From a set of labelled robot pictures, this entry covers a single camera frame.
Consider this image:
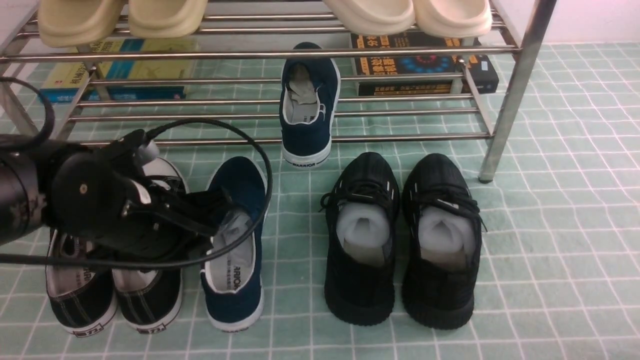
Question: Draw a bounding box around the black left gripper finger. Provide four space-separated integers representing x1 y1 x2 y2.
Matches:
150 188 234 237

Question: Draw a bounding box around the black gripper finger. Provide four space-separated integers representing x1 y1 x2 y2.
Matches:
150 231 213 265

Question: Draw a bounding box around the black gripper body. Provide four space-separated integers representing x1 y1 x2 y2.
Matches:
49 129 173 259

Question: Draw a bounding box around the navy canvas shoe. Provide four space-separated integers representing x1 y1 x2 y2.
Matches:
279 57 342 168
199 156 266 333

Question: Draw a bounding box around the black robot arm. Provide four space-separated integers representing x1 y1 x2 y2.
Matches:
1 129 232 269

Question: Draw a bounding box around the silver metal shoe rack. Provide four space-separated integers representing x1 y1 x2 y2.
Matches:
1 0 557 183

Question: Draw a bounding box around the black white sneaker right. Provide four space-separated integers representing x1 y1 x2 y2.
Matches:
111 157 190 335

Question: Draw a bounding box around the black white sneaker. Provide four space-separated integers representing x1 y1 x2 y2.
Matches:
111 157 190 335
45 227 119 338

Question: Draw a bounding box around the black white sneaker left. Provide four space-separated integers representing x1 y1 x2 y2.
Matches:
45 227 119 338

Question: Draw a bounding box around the yellow blue book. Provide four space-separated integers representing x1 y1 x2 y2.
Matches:
39 38 199 103

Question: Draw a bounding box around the black knit sneaker left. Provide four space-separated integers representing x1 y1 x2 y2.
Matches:
321 152 400 326

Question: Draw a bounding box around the black knit sneaker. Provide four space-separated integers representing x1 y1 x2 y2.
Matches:
401 153 486 330
321 152 400 326

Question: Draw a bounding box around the beige slipper far left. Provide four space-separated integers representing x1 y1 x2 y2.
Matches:
38 0 127 48

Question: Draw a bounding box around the beige slipper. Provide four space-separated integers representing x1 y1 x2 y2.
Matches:
128 0 208 39
38 0 127 48

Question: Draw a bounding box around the black knit sneaker right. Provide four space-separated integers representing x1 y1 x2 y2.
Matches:
401 153 486 330

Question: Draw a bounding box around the black orange book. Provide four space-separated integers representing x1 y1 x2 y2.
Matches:
350 32 499 97

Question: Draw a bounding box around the cream slipper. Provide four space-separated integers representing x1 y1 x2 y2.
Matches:
323 0 415 36
413 0 493 39

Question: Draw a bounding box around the cream slipper far right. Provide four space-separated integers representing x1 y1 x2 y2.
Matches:
413 0 493 39

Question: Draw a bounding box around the green checkered floor mat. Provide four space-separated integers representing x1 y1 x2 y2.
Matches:
1 43 640 360

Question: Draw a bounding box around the black cable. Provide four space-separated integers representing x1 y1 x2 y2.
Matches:
0 76 274 271

